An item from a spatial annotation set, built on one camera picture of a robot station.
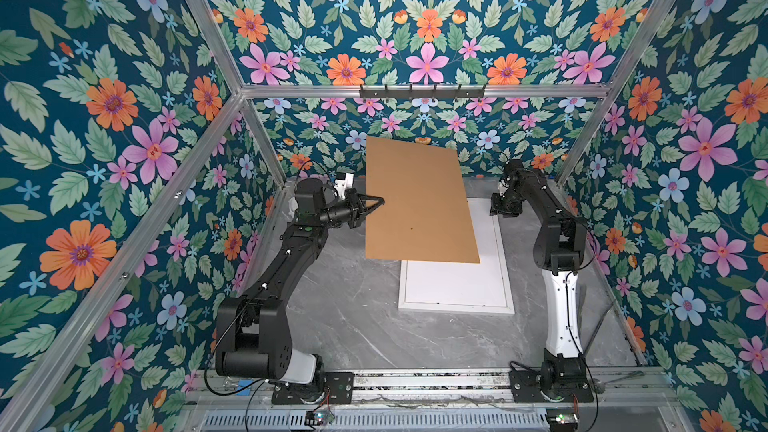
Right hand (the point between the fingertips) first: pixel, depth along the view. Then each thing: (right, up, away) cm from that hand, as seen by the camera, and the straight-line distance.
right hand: (499, 210), depth 107 cm
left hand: (-39, +4, -34) cm, 52 cm away
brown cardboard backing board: (-28, -1, -29) cm, 41 cm away
